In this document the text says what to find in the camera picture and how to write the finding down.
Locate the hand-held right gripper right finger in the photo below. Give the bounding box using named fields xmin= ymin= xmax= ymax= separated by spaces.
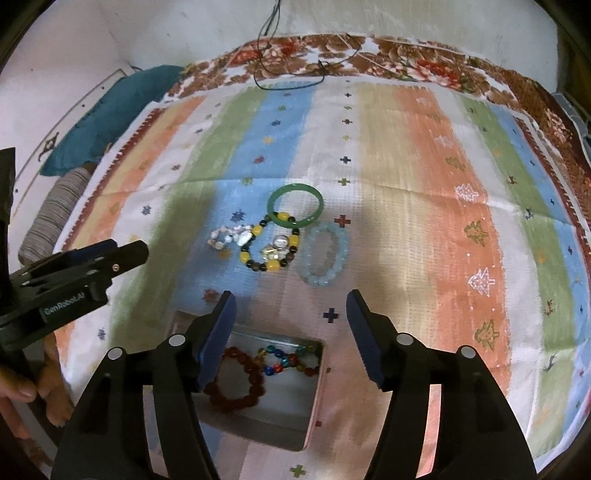
xmin=346 ymin=289 xmax=539 ymax=480

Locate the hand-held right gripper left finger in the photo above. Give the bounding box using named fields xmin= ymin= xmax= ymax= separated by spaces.
xmin=50 ymin=291 xmax=238 ymax=480

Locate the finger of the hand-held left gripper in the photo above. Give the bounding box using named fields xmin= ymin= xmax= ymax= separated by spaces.
xmin=90 ymin=240 xmax=150 ymax=301
xmin=17 ymin=239 xmax=118 ymax=278

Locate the light blue bead bracelet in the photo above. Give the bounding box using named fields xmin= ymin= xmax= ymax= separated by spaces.
xmin=298 ymin=222 xmax=352 ymax=288

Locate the yellow and black bead bracelet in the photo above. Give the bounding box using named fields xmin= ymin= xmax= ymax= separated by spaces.
xmin=239 ymin=211 xmax=304 ymax=274

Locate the metal tin box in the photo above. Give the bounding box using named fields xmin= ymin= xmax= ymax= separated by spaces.
xmin=141 ymin=310 xmax=326 ymax=452

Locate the clear crystal bead bracelet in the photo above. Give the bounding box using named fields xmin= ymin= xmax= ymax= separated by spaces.
xmin=261 ymin=234 xmax=293 ymax=260

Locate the green jade bangle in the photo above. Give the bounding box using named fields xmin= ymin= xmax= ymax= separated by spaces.
xmin=267 ymin=184 xmax=325 ymax=228

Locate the person's left hand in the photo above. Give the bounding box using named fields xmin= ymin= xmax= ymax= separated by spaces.
xmin=0 ymin=364 xmax=38 ymax=441

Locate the grey striped pillow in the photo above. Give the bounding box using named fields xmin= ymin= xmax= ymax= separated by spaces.
xmin=18 ymin=166 xmax=95 ymax=266

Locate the teal pillow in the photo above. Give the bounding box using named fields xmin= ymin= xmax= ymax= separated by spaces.
xmin=39 ymin=65 xmax=185 ymax=177

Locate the white bed headboard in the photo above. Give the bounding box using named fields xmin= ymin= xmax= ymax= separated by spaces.
xmin=0 ymin=68 xmax=137 ymax=222

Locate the striped pastel cloth mat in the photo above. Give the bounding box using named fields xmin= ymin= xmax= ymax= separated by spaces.
xmin=51 ymin=83 xmax=591 ymax=480

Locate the blue grey patterned cloth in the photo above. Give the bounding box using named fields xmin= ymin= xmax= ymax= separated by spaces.
xmin=551 ymin=90 xmax=591 ymax=160

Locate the red bead bracelet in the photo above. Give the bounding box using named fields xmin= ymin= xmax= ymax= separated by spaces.
xmin=205 ymin=347 xmax=267 ymax=414

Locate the multicoloured glass bead bracelet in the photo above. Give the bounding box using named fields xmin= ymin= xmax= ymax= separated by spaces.
xmin=254 ymin=342 xmax=321 ymax=378

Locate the black cable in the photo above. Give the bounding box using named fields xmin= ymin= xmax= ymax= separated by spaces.
xmin=253 ymin=0 xmax=365 ymax=90

